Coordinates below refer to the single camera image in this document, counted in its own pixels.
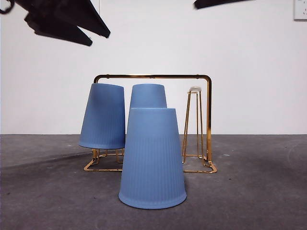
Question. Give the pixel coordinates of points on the white wall socket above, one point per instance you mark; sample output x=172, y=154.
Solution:
x=301, y=12

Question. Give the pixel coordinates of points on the blue ribbed plastic cup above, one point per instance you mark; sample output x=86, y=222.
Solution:
x=152, y=163
x=148, y=95
x=103, y=115

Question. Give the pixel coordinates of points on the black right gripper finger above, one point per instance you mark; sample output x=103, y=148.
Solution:
x=216, y=3

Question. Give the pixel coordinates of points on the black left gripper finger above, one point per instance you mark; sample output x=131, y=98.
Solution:
x=60, y=30
x=79, y=14

